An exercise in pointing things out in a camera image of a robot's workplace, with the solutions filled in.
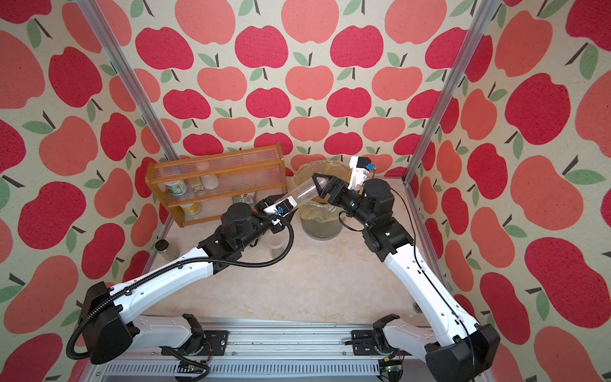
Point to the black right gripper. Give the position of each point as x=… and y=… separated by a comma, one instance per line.
x=335, y=189

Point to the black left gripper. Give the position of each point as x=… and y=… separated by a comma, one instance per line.
x=261, y=205

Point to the clear plastic jar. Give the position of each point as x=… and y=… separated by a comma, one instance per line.
x=304, y=193

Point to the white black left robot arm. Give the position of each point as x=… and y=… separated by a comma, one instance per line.
x=105, y=327

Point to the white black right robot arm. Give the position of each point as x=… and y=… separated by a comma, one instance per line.
x=456, y=347

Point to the clear jar with mung beans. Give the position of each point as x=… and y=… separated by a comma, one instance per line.
x=276, y=243

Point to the packet on lower shelf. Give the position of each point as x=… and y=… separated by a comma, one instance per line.
x=247, y=198

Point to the yellow plastic bin liner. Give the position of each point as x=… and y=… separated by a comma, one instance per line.
x=334, y=168

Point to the white bottle on shelf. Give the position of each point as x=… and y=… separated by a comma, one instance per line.
x=210, y=181

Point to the small glass jar on shelf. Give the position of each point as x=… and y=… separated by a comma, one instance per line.
x=197, y=187

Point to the wooden spice rack shelf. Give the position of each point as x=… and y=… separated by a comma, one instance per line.
x=260, y=170

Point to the yellow container lower shelf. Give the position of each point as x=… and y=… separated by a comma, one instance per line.
x=191, y=209

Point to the green label cup on shelf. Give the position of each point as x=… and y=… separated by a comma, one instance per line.
x=177, y=188

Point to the small black lid spice jar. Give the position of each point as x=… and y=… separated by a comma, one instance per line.
x=166, y=250

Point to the dark spice jar right side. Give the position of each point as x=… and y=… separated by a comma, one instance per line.
x=417, y=308

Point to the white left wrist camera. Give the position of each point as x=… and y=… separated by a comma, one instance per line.
x=281, y=208

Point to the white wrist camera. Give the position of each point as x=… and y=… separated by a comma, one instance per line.
x=360, y=167
x=281, y=208

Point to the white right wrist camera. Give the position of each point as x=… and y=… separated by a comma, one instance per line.
x=360, y=167

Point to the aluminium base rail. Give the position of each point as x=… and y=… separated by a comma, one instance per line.
x=258, y=350

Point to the right aluminium frame post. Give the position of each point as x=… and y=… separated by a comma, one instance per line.
x=475, y=33

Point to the aluminium frame post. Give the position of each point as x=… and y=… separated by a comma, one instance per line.
x=103, y=32
x=475, y=33

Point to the left aluminium frame post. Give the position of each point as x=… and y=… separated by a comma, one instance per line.
x=103, y=32

